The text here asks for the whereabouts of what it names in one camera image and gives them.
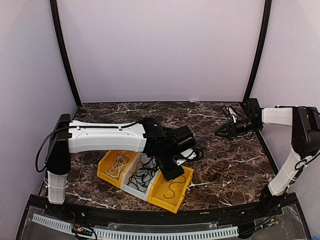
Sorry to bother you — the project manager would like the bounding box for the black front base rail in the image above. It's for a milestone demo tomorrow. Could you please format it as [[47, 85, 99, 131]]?
[[16, 190, 312, 240]]

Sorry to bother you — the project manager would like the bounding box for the white cable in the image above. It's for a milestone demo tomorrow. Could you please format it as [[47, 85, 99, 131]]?
[[103, 152, 133, 180]]

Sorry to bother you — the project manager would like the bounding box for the yellow plastic bin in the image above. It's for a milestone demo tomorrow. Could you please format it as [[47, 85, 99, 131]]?
[[97, 150, 138, 189], [147, 166, 194, 214]]

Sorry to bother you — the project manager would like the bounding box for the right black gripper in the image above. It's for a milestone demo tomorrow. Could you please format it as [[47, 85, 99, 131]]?
[[215, 117, 262, 139]]

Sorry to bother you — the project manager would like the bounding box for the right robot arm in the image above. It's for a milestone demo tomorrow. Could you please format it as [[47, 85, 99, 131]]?
[[214, 98, 320, 217]]

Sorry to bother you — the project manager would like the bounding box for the left yellow plastic bin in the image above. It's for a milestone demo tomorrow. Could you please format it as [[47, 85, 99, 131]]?
[[97, 150, 138, 189]]

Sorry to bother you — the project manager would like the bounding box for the white translucent plastic bin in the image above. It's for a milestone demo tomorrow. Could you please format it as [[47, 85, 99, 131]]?
[[120, 153, 161, 202]]

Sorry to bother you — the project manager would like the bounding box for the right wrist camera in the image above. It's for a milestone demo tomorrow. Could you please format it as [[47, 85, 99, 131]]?
[[221, 105, 240, 123]]

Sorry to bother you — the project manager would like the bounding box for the left black frame post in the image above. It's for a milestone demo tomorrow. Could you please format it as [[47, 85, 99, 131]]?
[[49, 0, 82, 108]]

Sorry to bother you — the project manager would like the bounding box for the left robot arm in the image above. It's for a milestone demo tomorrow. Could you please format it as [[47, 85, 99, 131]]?
[[35, 114, 204, 218]]

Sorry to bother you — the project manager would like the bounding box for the black frame post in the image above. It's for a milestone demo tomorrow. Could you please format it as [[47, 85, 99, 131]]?
[[242, 0, 272, 103], [49, 0, 82, 108]]

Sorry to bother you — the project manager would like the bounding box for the right black frame post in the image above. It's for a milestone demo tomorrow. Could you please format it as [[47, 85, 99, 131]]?
[[242, 0, 272, 103]]

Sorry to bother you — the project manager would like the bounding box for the purple cable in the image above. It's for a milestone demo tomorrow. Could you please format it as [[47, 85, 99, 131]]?
[[162, 174, 188, 200]]

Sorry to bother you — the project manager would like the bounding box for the white slotted cable duct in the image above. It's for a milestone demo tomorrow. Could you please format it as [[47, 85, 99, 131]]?
[[32, 214, 239, 240]]

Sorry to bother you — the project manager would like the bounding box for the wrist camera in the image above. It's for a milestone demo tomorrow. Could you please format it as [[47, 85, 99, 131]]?
[[175, 147, 204, 166], [221, 105, 240, 123]]

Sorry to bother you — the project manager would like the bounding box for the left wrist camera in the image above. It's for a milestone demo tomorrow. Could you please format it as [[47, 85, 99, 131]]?
[[175, 147, 204, 166]]

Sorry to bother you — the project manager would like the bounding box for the black cable tangle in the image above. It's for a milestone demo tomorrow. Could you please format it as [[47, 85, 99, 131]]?
[[127, 153, 161, 193]]

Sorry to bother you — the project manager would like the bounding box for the right yellow plastic bin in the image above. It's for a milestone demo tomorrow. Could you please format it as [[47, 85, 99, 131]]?
[[147, 166, 194, 214]]

